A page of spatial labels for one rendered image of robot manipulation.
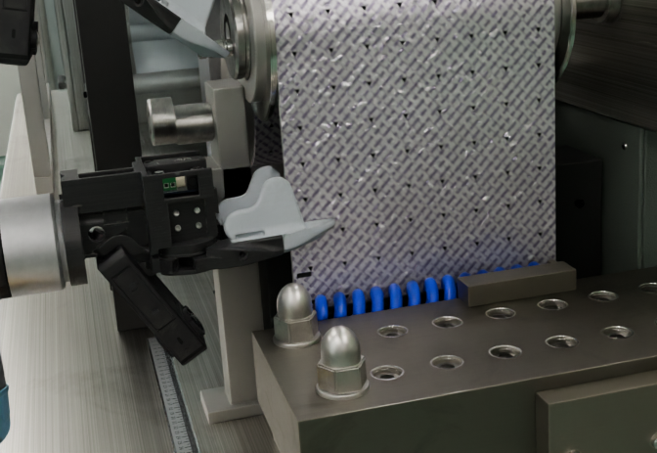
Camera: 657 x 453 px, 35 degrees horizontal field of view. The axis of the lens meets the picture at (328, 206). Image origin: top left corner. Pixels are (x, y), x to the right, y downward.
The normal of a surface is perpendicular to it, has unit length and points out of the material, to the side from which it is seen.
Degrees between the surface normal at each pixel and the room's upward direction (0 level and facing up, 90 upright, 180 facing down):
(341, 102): 90
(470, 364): 0
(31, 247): 75
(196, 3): 90
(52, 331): 0
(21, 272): 105
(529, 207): 90
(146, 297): 93
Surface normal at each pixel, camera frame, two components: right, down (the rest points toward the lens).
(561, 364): -0.07, -0.96
